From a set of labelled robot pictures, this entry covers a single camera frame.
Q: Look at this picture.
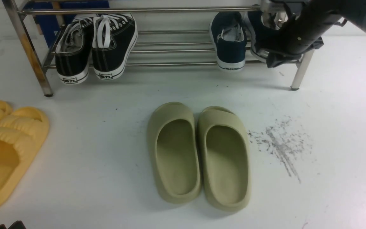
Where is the metal shoe rack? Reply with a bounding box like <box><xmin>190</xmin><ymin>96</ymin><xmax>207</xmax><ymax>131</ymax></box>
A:
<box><xmin>2</xmin><ymin>0</ymin><xmax>314</xmax><ymax>98</ymax></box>

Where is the olive green slide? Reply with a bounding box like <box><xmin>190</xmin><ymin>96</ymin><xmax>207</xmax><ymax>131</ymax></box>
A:
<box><xmin>146</xmin><ymin>102</ymin><xmax>201</xmax><ymax>205</ymax></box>
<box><xmin>197</xmin><ymin>106</ymin><xmax>250</xmax><ymax>212</ymax></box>

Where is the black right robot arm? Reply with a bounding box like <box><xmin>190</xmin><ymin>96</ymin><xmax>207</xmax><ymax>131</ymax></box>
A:
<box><xmin>255</xmin><ymin>0</ymin><xmax>366</xmax><ymax>68</ymax></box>

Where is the blue box behind rack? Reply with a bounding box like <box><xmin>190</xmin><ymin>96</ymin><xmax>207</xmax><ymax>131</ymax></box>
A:
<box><xmin>32</xmin><ymin>0</ymin><xmax>110</xmax><ymax>48</ymax></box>

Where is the black canvas sneaker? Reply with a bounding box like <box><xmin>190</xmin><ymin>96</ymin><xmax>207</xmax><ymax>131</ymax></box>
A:
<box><xmin>91</xmin><ymin>13</ymin><xmax>138</xmax><ymax>81</ymax></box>
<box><xmin>55</xmin><ymin>14</ymin><xmax>97</xmax><ymax>85</ymax></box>

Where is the black canvas sneaker right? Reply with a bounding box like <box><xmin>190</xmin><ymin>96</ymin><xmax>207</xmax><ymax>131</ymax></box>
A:
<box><xmin>91</xmin><ymin>13</ymin><xmax>138</xmax><ymax>81</ymax></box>

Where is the navy slip-on shoe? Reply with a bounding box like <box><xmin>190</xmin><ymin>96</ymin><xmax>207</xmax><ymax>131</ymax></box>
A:
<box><xmin>209</xmin><ymin>11</ymin><xmax>247</xmax><ymax>72</ymax></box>
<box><xmin>243</xmin><ymin>10</ymin><xmax>284</xmax><ymax>63</ymax></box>

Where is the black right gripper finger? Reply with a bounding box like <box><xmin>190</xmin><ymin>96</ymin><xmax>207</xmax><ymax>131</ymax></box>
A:
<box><xmin>266</xmin><ymin>37</ymin><xmax>324</xmax><ymax>68</ymax></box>
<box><xmin>260</xmin><ymin>0</ymin><xmax>304</xmax><ymax>24</ymax></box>

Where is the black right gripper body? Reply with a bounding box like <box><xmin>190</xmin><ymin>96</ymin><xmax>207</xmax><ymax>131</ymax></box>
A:
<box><xmin>275</xmin><ymin>0</ymin><xmax>345</xmax><ymax>56</ymax></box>

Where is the olive green slide left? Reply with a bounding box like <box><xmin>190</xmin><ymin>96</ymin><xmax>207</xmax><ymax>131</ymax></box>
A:
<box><xmin>146</xmin><ymin>102</ymin><xmax>201</xmax><ymax>205</ymax></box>

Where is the black canvas sneaker left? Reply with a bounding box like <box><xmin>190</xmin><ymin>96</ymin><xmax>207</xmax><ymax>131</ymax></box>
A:
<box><xmin>55</xmin><ymin>14</ymin><xmax>97</xmax><ymax>85</ymax></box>

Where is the olive green slide right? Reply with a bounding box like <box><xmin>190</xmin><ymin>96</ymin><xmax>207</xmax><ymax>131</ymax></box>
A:
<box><xmin>197</xmin><ymin>106</ymin><xmax>250</xmax><ymax>212</ymax></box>

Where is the yellow slide right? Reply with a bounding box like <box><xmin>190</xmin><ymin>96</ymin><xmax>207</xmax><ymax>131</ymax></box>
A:
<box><xmin>0</xmin><ymin>106</ymin><xmax>50</xmax><ymax>206</ymax></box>

